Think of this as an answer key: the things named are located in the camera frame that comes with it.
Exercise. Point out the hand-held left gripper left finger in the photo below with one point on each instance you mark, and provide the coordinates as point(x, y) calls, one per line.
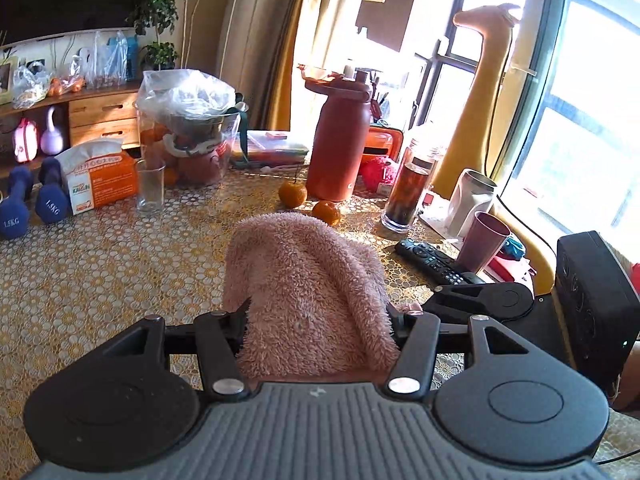
point(220, 342)

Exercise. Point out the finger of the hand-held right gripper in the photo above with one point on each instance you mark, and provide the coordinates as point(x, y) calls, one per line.
point(465, 300)

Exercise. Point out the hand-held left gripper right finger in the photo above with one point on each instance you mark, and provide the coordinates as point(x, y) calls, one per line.
point(416, 342)

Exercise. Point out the pink fluffy towel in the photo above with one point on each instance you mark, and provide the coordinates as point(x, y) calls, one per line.
point(305, 285)

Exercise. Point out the person's right hand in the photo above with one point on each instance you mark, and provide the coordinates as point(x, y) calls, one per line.
point(629, 385)

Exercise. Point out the black remote with round pad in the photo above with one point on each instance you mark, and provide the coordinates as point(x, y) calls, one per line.
point(430, 260)

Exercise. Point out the pink plastic cup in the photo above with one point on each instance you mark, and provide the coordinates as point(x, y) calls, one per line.
point(480, 242)

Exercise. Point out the blue small object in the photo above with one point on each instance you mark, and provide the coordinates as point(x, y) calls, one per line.
point(514, 247)

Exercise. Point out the grey metal cup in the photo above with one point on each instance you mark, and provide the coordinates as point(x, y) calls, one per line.
point(470, 205)

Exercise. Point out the glass of dark drink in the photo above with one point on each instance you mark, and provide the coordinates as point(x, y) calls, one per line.
point(405, 195)

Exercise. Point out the stemless orange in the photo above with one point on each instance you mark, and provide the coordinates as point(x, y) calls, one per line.
point(327, 212)

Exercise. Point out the orange with stem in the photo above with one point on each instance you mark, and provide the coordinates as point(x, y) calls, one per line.
point(292, 195)

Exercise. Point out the clear drinking glass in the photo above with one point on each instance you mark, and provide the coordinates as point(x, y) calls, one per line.
point(150, 187)

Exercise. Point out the orange case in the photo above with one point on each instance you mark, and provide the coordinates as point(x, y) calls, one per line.
point(382, 142)

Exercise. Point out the red water bottle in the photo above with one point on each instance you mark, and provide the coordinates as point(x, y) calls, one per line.
point(337, 150)

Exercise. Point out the orange tissue pack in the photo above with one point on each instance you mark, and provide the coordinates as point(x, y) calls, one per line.
point(100, 180)

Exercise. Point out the stack of colourful storage boxes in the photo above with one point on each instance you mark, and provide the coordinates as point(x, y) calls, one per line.
point(272, 145)

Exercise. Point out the yellow giraffe plush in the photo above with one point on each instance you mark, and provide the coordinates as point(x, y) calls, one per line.
point(482, 90)

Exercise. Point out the blue dumbbell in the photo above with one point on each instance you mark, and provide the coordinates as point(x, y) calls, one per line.
point(52, 195)
point(15, 210)

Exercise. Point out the clear container with plastic bag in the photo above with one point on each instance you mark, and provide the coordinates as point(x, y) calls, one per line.
point(190, 105)

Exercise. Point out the wooden television cabinet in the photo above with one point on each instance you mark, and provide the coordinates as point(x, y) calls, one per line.
point(100, 115)

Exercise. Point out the lilac kettlebell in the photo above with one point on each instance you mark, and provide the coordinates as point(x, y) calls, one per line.
point(52, 135)

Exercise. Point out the pink small case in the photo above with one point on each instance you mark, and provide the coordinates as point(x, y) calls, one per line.
point(25, 141)

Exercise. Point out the blue and clear plastic bags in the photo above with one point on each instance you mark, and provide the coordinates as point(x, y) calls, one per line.
point(110, 62)

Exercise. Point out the white standing air conditioner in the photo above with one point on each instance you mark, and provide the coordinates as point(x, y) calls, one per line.
point(252, 35)

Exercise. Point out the yellow curtain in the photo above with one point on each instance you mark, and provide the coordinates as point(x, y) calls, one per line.
point(295, 40)

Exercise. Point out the plastic bag of food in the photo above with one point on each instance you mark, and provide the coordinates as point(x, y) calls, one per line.
point(30, 85)

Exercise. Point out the tall potted tree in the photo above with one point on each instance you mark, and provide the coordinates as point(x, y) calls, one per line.
point(165, 15)

